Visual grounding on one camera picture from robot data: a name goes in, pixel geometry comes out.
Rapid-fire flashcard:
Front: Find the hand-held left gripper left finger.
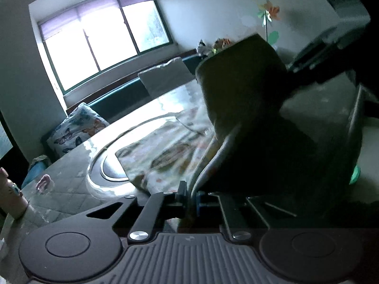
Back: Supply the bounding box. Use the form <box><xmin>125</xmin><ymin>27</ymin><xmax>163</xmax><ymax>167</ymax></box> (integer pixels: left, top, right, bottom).
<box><xmin>84</xmin><ymin>180</ymin><xmax>190</xmax><ymax>243</ymax></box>

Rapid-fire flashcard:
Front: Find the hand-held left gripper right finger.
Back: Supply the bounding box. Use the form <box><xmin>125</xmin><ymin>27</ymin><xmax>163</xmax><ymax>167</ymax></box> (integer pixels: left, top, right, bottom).
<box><xmin>195</xmin><ymin>192</ymin><xmax>298</xmax><ymax>241</ymax></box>

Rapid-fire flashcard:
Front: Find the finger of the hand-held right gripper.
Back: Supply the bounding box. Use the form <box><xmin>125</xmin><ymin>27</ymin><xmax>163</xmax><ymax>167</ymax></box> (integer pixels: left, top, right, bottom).
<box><xmin>287</xmin><ymin>19</ymin><xmax>373</xmax><ymax>96</ymax></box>

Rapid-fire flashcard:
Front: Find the pale yellow printed garment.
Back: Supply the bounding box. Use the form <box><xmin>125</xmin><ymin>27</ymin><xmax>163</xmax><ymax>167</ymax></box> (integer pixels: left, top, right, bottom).
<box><xmin>115</xmin><ymin>34</ymin><xmax>363</xmax><ymax>231</ymax></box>

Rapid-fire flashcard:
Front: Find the colourful pinwheel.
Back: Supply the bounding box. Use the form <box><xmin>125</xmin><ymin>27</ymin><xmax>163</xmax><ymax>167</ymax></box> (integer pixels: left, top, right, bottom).
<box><xmin>257</xmin><ymin>0</ymin><xmax>281</xmax><ymax>44</ymax></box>

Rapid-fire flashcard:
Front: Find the round glass turntable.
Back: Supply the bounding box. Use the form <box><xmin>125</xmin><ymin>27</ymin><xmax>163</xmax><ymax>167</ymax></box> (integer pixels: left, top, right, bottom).
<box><xmin>86</xmin><ymin>115</ymin><xmax>185</xmax><ymax>197</ymax></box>

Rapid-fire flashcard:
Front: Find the orange plush toy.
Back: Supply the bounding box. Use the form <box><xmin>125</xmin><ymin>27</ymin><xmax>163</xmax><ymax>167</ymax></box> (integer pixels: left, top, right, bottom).
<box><xmin>212</xmin><ymin>37</ymin><xmax>232</xmax><ymax>55</ymax></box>

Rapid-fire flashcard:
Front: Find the teal sofa bench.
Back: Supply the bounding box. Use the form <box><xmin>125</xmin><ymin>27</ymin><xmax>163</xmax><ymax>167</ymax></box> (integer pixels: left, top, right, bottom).
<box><xmin>21</xmin><ymin>50</ymin><xmax>214</xmax><ymax>185</ymax></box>

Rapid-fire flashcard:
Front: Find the black and white plush cow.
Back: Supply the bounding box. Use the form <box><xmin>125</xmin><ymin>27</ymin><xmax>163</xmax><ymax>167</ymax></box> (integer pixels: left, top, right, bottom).
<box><xmin>196</xmin><ymin>39</ymin><xmax>209</xmax><ymax>57</ymax></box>

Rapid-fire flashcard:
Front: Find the butterfly print pillow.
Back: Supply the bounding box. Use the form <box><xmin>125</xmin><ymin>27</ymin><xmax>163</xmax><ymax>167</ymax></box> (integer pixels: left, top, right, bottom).
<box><xmin>46</xmin><ymin>102</ymin><xmax>111</xmax><ymax>158</ymax></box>

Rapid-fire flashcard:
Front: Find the small pink hair clip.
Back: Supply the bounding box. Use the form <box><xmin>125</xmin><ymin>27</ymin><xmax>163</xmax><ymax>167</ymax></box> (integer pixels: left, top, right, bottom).
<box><xmin>36</xmin><ymin>174</ymin><xmax>54</xmax><ymax>195</ymax></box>

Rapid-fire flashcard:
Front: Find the blue folded cloth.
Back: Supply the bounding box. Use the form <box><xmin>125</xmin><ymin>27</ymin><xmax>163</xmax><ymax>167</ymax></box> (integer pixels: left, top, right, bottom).
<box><xmin>21</xmin><ymin>155</ymin><xmax>51</xmax><ymax>189</ymax></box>

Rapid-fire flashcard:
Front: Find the green framed window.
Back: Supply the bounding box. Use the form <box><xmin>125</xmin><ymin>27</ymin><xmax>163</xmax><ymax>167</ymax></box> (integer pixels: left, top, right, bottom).
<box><xmin>28</xmin><ymin>0</ymin><xmax>179</xmax><ymax>95</ymax></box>

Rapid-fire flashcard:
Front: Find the dark door with glass pane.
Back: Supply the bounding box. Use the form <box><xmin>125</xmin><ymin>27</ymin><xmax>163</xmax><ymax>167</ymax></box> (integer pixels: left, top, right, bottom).
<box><xmin>0</xmin><ymin>106</ymin><xmax>33</xmax><ymax>181</ymax></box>

